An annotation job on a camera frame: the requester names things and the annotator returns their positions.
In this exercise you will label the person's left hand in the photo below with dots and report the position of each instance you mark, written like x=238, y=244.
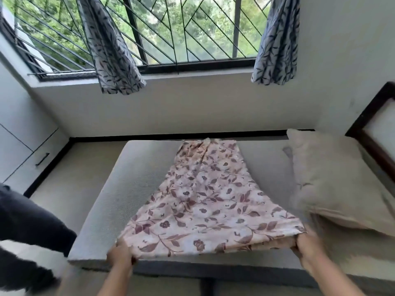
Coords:
x=120, y=255

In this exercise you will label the person's right hand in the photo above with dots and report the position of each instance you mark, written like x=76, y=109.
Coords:
x=311, y=251

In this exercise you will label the person's left fingers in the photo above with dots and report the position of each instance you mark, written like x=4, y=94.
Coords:
x=127, y=248

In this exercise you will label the person's right fingers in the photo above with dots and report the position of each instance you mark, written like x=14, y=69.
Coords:
x=304, y=242

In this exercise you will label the pink floral cloth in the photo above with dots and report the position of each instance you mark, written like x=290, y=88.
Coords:
x=203, y=206

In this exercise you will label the person's right forearm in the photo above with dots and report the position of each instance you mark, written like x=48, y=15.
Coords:
x=334, y=279

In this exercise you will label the person's left forearm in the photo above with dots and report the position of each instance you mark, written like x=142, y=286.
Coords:
x=115, y=282

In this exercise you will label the grey mattress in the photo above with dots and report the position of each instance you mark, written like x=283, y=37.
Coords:
x=123, y=194

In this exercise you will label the beige pillow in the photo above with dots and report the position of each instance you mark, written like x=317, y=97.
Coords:
x=336, y=181

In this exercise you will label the black cloth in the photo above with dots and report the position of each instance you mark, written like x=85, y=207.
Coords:
x=27, y=231

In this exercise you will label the dark wooden headboard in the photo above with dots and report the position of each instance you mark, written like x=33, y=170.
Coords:
x=361, y=132

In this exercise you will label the white cabinet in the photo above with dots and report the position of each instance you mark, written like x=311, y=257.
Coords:
x=21, y=141

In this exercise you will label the black framed window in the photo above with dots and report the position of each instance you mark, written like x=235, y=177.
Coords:
x=197, y=65

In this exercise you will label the grey leaf print curtain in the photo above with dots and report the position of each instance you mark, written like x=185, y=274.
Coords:
x=108, y=49
x=276, y=43

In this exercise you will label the black metal window grille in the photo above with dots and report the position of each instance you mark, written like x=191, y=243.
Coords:
x=185, y=27

